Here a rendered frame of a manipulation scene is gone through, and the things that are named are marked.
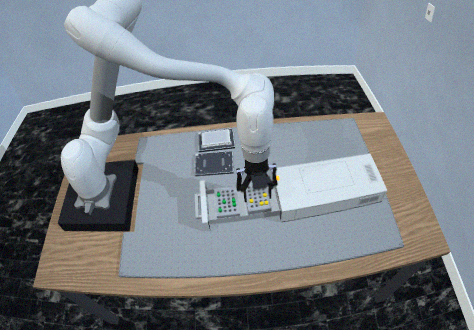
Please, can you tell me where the grey rack with round holes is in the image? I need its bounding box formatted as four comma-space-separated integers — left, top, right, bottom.
246, 183, 272, 215
214, 186, 240, 219

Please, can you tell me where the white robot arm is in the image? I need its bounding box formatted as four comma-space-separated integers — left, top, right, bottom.
61, 0, 274, 215

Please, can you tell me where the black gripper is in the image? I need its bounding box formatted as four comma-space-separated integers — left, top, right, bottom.
236, 159, 278, 202

